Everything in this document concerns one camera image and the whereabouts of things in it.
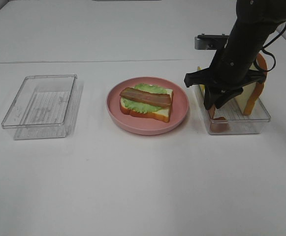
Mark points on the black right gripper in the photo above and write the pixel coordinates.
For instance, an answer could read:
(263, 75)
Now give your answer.
(228, 72)

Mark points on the yellow cheese slice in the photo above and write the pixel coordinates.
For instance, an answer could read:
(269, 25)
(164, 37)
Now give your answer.
(202, 87)

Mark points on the bacon strip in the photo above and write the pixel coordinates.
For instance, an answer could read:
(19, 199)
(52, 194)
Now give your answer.
(154, 99)
(219, 124)

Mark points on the bread slice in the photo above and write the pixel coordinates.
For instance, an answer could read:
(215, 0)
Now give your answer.
(247, 99)
(162, 115)

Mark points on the green lettuce leaf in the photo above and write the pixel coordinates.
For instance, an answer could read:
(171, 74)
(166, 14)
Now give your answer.
(144, 108)

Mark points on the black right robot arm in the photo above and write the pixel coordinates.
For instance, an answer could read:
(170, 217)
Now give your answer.
(256, 20)

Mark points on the clear right plastic container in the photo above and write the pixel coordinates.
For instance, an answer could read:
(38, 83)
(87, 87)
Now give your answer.
(238, 123)

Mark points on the clear plastic container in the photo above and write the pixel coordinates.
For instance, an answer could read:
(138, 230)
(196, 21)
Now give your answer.
(44, 107)
(238, 123)

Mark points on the standing bread slice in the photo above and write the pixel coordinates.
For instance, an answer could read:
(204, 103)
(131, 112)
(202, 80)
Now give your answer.
(247, 99)

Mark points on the pink round plate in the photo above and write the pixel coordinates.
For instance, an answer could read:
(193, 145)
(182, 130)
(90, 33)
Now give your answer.
(147, 126)

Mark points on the clear left plastic container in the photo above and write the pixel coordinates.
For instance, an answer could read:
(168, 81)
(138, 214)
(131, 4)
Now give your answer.
(44, 107)

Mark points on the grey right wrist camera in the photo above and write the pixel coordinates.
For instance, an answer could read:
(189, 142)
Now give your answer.
(206, 41)

